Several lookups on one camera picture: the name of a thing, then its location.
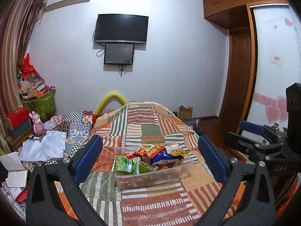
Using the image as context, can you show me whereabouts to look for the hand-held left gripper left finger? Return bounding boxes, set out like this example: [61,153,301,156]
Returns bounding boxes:
[26,135,109,226]

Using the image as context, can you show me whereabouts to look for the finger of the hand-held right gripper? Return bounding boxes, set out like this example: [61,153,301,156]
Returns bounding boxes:
[223,132,278,156]
[239,121,287,144]

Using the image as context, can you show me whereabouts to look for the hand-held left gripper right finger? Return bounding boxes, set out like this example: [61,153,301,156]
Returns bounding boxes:
[195,135,277,226]

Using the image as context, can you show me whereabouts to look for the white yellow snack packet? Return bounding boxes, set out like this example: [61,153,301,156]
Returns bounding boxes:
[164,144,190,157]

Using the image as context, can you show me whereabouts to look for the green patterned snack packet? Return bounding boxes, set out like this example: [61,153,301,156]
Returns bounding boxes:
[112,154,142,175]

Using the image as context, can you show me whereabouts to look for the clear orange noodle snack packet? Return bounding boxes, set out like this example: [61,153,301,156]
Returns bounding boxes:
[154,160,183,171]

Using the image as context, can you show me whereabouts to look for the blue waffle crisp packet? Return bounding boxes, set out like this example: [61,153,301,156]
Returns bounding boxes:
[150,151,183,166]

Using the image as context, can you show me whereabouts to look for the clear plastic container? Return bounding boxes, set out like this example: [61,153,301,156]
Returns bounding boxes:
[114,145,194,191]

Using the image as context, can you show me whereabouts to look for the red cracker packet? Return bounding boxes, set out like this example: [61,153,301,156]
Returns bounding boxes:
[132,143,165,159]

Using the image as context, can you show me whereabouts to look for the pink heart stickers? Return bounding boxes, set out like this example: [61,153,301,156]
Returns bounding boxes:
[253,92,289,124]

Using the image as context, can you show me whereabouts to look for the checkered quilt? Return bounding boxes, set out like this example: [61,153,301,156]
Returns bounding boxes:
[43,110,95,156]

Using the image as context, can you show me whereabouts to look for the white cloth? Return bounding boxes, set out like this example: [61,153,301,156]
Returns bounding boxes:
[19,130,68,162]

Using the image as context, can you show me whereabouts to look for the wooden door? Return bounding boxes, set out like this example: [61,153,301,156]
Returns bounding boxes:
[219,29,254,133]

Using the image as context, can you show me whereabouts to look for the brown paper bag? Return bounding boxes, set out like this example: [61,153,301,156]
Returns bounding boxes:
[178,105,193,120]

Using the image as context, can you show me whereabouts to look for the small green snack packet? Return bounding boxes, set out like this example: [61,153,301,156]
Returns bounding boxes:
[139,162,158,175]

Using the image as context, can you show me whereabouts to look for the pink toy figure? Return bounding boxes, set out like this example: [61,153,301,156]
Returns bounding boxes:
[28,111,47,137]

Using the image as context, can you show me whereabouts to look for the yellow foam tube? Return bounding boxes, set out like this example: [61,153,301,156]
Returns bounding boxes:
[95,92,129,115]

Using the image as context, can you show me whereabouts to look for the green storage box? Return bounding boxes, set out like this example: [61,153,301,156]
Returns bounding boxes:
[22,90,57,121]

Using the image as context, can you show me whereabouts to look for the grey box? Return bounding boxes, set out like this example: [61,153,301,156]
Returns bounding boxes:
[8,120,33,138]

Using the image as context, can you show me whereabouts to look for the wooden nightstand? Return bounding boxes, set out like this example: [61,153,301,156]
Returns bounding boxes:
[3,127,36,151]

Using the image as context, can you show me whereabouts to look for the open notebook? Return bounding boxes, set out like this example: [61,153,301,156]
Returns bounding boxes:
[0,152,29,189]

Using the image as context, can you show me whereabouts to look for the patchwork blanket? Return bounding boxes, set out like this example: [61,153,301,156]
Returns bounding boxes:
[55,102,245,226]

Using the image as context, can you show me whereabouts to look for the red box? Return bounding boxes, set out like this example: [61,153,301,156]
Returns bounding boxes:
[4,107,30,129]

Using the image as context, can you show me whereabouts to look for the white sliding wardrobe door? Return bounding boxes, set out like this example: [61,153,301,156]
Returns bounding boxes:
[246,3,301,133]

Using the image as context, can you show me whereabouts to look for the pile of papers and boxes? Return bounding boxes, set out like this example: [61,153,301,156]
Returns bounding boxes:
[17,73,51,98]

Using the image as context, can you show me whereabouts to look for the red plastic bag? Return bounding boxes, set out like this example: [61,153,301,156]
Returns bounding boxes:
[20,53,38,79]

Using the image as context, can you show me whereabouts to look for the small black monitor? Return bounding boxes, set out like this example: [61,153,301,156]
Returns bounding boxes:
[104,43,135,65]

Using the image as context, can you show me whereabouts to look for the wooden wardrobe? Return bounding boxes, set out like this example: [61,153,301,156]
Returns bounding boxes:
[202,0,301,146]

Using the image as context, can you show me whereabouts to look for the striped curtain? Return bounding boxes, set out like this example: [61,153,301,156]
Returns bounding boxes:
[0,0,47,129]

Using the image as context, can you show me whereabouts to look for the black wall television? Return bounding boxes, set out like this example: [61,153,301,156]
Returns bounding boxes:
[93,14,149,45]

